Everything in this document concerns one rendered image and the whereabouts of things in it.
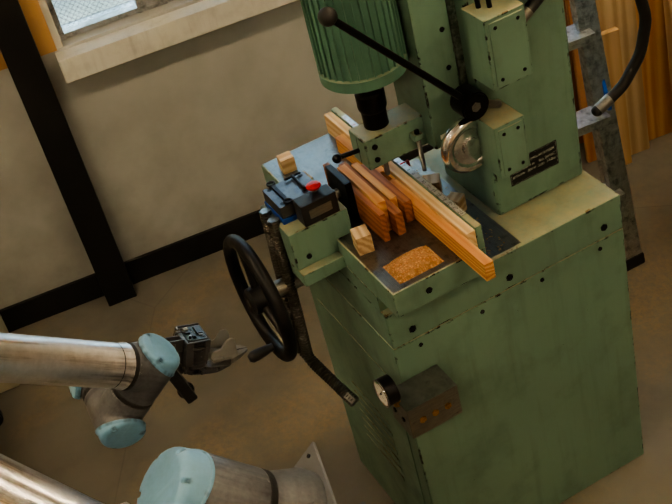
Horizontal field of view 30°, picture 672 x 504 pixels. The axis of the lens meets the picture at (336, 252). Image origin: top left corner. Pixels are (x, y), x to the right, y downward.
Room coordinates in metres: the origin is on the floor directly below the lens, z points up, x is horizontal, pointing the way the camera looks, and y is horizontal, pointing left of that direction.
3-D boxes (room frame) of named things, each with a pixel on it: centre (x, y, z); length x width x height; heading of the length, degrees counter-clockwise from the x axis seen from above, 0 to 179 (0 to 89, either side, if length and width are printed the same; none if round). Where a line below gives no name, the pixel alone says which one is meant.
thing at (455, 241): (2.08, -0.17, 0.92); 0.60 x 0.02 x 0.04; 19
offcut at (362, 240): (1.99, -0.06, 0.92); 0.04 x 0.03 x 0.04; 8
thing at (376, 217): (2.11, -0.07, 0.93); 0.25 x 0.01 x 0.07; 19
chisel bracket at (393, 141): (2.15, -0.16, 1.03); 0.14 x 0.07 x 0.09; 109
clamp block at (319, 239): (2.10, 0.04, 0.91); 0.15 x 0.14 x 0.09; 19
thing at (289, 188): (2.09, 0.04, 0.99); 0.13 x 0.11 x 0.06; 19
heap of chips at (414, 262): (1.90, -0.14, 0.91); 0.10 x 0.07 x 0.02; 109
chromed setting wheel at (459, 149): (2.07, -0.31, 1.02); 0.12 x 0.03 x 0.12; 109
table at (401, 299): (2.13, -0.04, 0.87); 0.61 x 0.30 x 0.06; 19
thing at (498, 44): (2.07, -0.40, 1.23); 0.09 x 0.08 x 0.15; 109
